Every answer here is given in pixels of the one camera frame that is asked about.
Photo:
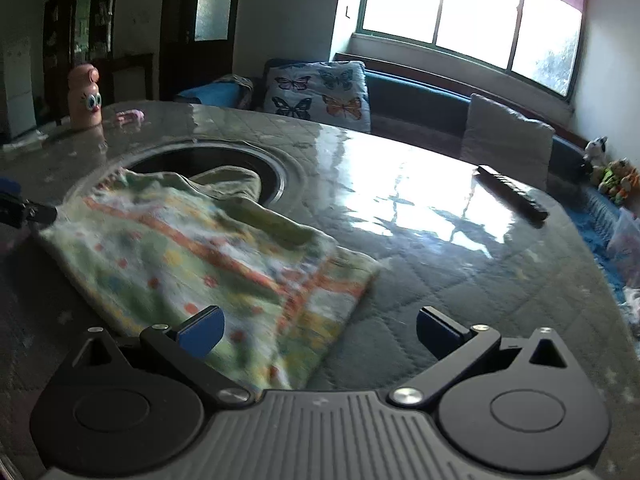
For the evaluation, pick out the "large window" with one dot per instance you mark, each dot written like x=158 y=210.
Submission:
x=475 y=5

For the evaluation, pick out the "colourful printed cloth garment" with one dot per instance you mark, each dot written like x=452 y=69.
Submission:
x=175 y=250

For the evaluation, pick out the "small pink item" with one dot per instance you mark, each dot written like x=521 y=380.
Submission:
x=129 y=117

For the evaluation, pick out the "orange plush toy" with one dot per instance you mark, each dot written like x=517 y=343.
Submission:
x=630 y=182

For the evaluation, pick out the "white and black plush toy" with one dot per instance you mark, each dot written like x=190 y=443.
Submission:
x=597 y=150

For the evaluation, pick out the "blue bench sofa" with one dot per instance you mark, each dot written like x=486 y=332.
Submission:
x=415 y=100

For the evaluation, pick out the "white refrigerator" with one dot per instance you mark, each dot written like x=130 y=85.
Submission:
x=20 y=90

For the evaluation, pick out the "dark door with glass pane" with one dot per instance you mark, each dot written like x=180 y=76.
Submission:
x=175 y=35

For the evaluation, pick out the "butterfly print pillow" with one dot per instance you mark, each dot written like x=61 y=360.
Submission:
x=320 y=95

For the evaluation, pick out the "plain grey pillow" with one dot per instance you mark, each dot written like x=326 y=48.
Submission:
x=505 y=140

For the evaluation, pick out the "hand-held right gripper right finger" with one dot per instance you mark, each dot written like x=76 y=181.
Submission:
x=436 y=331

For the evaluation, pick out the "blue cloth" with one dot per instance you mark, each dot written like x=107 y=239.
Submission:
x=207 y=94

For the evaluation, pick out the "brown plush toy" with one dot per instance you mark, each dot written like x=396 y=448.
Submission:
x=611 y=176

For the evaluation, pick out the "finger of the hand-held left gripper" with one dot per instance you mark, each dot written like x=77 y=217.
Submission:
x=25 y=212

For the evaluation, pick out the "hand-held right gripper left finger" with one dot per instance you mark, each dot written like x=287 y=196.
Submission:
x=202 y=334

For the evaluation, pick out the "dark wooden cabinet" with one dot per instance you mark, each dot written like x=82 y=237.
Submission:
x=65 y=35

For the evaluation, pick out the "clear plastic bag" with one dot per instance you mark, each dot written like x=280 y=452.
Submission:
x=626 y=250

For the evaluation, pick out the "pink bottle with eyes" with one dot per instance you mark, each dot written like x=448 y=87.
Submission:
x=86 y=100

